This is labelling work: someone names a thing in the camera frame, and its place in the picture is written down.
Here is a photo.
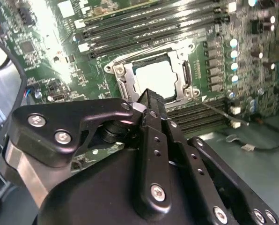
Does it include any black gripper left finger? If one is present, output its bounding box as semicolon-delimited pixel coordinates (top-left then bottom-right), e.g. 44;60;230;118
0;88;173;218

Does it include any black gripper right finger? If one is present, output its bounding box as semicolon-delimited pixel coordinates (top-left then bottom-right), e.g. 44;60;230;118
153;90;279;225

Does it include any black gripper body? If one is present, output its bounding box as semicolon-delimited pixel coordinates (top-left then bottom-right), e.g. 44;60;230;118
37;146;212;225

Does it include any metal socket cover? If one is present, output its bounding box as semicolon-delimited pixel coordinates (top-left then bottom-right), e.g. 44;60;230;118
113;50;196;106

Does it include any silver CPU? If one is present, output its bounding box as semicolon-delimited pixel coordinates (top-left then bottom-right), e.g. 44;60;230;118
132;61;179;98

